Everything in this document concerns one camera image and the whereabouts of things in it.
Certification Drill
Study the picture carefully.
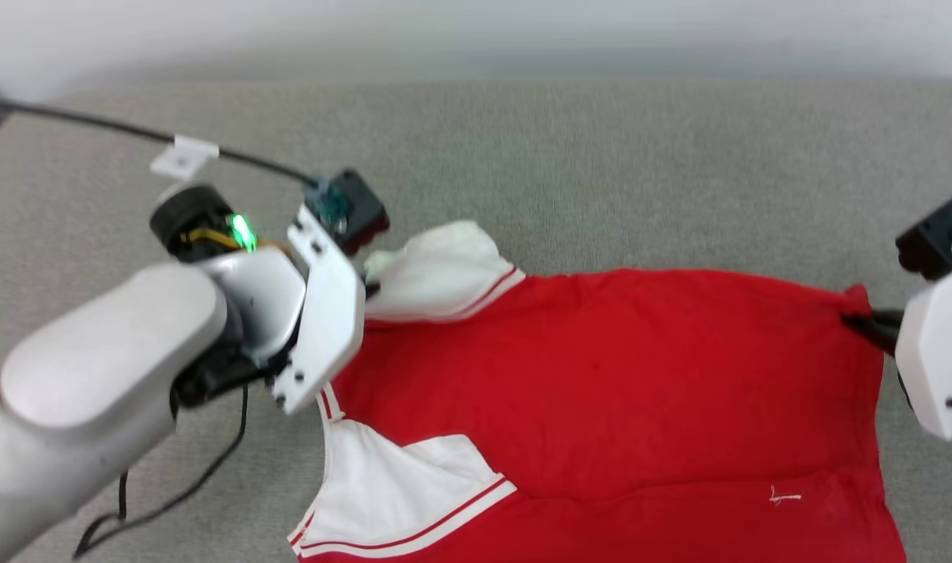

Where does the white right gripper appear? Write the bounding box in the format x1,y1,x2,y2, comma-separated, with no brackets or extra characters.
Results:
842,258,952,443

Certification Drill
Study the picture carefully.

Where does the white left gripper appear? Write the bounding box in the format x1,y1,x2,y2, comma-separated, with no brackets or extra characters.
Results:
273,203,383,416

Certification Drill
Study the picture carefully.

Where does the red and white jersey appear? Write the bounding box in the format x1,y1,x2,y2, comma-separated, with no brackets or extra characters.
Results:
288,221,908,563

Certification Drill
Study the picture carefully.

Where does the thin black cable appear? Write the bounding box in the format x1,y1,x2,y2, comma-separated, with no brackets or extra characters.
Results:
0,94,322,187
71,383,250,561

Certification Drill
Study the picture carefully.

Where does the white cable clip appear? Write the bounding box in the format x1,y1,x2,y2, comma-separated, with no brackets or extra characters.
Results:
149,134,220,181

